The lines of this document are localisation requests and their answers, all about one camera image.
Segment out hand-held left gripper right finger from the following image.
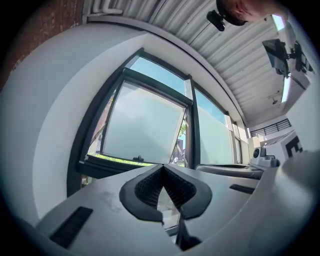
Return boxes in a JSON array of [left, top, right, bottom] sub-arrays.
[[163, 163, 261, 242]]

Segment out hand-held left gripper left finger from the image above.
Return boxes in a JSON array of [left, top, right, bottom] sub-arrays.
[[36, 163, 180, 256]]

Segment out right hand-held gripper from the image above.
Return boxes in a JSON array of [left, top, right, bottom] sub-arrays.
[[196, 129, 305, 180]]

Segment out dark framed window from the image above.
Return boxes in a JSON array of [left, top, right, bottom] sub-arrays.
[[66, 47, 201, 198]]

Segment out frosted fixed window pane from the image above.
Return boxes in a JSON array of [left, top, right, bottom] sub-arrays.
[[193, 86, 236, 166]]

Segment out black metal railing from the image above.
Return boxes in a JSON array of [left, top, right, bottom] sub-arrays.
[[249, 118, 293, 137]]

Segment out person's head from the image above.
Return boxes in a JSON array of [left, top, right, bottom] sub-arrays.
[[216, 0, 270, 26]]

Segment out white ceiling pipes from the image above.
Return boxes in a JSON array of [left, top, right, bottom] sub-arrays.
[[91, 0, 124, 15]]

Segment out black head-worn camera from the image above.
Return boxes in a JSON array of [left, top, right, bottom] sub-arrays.
[[206, 9, 226, 32]]

